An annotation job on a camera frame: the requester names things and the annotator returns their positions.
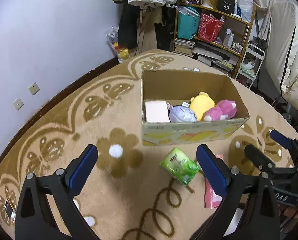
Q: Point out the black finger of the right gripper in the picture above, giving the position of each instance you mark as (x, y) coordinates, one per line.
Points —
(264, 164)
(289, 144)

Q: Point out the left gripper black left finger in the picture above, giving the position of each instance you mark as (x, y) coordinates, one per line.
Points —
(46, 208)

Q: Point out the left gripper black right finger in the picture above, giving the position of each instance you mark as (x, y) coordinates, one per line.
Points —
(260, 217)

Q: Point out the pink floral tissue pack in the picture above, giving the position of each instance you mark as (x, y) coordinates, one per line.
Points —
(212, 200)

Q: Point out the pink plush toy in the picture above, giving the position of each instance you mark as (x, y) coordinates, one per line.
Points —
(224, 110)

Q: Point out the green tissue pack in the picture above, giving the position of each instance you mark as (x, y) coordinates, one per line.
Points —
(180, 166)

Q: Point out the yellow plush toy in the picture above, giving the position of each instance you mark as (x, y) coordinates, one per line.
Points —
(201, 104)

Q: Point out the lavender plush cushion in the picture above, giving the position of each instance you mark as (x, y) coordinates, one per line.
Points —
(181, 113)

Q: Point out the pink swirl roll plush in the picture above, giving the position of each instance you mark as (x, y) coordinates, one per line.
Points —
(157, 112)

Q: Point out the beige floral carpet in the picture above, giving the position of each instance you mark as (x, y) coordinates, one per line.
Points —
(128, 195)

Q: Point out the white rolling cart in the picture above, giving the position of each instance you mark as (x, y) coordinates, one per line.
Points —
(250, 66)

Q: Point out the cream folded mattress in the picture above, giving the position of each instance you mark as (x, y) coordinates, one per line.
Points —
(282, 51)

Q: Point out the open cardboard box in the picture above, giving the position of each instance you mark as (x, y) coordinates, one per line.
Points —
(177, 87)

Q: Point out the wooden shelf unit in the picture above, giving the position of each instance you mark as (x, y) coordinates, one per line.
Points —
(241, 32)

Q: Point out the stack of books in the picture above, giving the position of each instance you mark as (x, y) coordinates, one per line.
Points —
(183, 47)

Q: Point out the red patterned bag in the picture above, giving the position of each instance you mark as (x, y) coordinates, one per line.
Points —
(209, 27)

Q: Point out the teal tote bag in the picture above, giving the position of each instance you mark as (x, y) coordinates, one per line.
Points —
(188, 22)

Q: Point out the black box marked 40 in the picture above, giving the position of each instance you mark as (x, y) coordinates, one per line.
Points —
(226, 6)

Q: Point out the beige hanging trousers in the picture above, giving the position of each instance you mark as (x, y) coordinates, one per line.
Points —
(146, 31)

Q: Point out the plastic bag of toys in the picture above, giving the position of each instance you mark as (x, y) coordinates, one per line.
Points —
(119, 46)

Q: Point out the black hanging garment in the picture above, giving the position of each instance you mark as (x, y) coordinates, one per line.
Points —
(129, 18)

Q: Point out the lower wall socket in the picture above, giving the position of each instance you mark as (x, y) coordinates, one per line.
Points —
(18, 104)

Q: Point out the wall socket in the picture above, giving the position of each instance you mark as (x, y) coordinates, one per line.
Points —
(18, 104)
(33, 89)

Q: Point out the upper wall socket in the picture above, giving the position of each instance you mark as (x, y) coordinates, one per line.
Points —
(33, 89)

